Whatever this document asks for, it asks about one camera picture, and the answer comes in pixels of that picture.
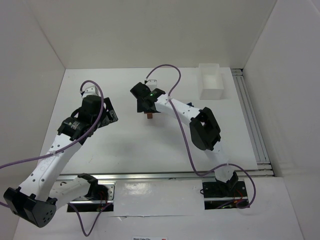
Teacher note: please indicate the aluminium rail front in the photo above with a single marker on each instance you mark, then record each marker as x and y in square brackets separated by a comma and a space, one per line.
[172, 175]

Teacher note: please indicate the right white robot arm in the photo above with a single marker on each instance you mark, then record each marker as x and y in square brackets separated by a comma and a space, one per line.
[204, 129]

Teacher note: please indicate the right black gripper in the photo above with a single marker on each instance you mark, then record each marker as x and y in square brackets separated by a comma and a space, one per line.
[144, 107]

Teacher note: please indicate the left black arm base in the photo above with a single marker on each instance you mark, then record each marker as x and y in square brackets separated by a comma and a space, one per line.
[104, 198]

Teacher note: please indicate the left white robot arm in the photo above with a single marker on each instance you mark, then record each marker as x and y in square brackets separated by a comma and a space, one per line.
[36, 199]

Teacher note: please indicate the white label with text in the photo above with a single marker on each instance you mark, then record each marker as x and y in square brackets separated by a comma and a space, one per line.
[149, 238]

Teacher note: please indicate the aluminium rail right side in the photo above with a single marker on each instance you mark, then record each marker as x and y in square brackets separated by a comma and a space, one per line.
[264, 165]

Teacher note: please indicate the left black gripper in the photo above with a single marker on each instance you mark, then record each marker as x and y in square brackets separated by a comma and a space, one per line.
[109, 114]

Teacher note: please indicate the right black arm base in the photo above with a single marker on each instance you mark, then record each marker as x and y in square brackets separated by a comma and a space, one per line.
[216, 198]

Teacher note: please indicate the white perforated plastic bin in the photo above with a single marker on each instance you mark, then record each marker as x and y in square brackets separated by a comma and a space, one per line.
[210, 81]

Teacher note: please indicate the aluminium rail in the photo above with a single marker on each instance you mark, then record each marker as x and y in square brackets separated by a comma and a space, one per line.
[172, 175]
[264, 165]

